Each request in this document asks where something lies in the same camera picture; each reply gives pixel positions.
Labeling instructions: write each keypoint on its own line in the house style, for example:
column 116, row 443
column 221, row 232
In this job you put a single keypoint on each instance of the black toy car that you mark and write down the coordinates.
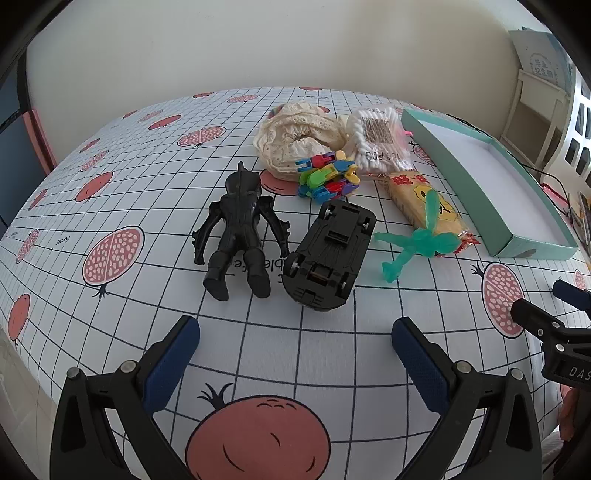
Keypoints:
column 330, row 258

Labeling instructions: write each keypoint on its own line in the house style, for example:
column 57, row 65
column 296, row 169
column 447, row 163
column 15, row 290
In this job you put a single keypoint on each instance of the cream lace cloth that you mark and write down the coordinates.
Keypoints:
column 286, row 134

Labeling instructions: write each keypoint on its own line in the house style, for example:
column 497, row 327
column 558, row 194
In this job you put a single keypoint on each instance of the colourful linked block toy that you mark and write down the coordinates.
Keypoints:
column 325, row 177

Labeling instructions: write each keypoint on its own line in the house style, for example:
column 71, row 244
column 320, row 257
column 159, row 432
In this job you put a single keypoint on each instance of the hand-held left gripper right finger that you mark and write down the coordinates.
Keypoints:
column 418, row 360

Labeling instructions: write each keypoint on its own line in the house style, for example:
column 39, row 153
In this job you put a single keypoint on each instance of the teal cardboard box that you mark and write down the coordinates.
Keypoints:
column 466, row 152

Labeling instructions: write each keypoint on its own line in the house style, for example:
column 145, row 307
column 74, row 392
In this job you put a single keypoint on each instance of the bag of cotton swabs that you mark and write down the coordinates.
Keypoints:
column 376, row 138

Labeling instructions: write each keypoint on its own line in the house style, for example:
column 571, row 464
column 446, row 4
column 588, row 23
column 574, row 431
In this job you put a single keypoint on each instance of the grid fruit print cloth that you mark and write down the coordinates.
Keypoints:
column 161, row 184

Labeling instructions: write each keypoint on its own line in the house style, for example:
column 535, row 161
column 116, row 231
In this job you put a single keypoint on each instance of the green stretchy figure toy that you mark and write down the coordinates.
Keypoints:
column 425, row 240

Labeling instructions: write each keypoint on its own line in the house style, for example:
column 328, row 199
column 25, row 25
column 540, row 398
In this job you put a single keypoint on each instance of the white cutout headboard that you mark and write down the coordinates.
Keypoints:
column 561, row 161

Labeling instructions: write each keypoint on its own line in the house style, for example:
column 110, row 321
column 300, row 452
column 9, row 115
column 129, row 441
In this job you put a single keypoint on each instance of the pink white crochet mat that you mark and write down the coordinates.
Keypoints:
column 556, row 194

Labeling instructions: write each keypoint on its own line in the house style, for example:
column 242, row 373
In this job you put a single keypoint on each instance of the black action figure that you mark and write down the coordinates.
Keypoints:
column 238, row 217

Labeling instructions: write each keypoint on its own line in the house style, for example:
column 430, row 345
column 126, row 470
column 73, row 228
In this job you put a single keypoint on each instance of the yellow snack packet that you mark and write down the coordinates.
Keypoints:
column 411, row 194

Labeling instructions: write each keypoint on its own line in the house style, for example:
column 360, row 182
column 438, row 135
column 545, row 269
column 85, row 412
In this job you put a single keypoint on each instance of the pale blue album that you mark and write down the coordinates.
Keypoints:
column 540, row 50

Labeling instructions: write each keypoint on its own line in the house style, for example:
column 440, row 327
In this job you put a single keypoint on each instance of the white wooden shelf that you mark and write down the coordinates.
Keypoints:
column 535, row 81

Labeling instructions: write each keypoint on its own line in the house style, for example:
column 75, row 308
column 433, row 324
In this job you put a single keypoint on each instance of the pink board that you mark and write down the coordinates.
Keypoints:
column 40, row 136

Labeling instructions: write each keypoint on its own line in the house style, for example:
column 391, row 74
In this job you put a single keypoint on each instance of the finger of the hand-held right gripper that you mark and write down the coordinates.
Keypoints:
column 570, row 291
column 531, row 316

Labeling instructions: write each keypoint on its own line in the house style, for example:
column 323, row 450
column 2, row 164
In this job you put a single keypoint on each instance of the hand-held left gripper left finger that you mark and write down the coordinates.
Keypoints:
column 173, row 364

